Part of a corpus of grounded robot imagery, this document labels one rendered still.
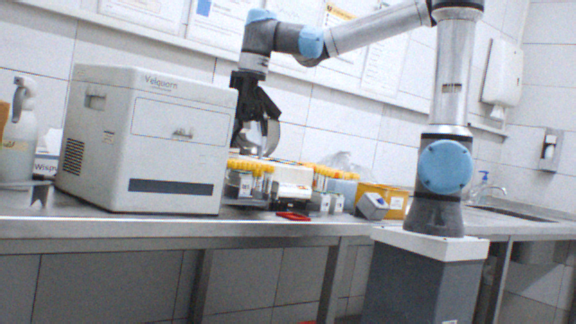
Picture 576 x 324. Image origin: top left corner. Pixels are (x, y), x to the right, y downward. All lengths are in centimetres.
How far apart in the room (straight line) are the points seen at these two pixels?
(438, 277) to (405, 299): 11
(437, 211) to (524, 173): 253
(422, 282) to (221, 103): 62
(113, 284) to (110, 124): 91
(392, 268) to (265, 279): 111
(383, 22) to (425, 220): 50
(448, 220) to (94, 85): 87
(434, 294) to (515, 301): 261
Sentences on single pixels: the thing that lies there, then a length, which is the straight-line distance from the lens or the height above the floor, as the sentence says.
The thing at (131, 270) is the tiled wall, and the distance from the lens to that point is 209.
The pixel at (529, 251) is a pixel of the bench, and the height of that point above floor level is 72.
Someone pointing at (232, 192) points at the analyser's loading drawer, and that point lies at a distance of 146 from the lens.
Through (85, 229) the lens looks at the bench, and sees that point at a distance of 118.
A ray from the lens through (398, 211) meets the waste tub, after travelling 200.
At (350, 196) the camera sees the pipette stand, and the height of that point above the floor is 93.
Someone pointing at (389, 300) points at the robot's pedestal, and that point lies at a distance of 149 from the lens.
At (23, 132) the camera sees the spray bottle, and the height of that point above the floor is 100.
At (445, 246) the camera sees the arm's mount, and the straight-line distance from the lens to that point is 138.
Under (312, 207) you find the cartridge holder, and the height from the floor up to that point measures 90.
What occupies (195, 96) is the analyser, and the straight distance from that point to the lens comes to 131.
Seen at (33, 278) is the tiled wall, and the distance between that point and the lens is 194.
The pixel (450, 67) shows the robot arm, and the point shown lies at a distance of 137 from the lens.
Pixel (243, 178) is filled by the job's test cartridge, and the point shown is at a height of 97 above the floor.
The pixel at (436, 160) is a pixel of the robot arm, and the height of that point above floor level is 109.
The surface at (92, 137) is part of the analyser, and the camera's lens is 133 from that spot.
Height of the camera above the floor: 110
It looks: 3 degrees down
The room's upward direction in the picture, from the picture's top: 10 degrees clockwise
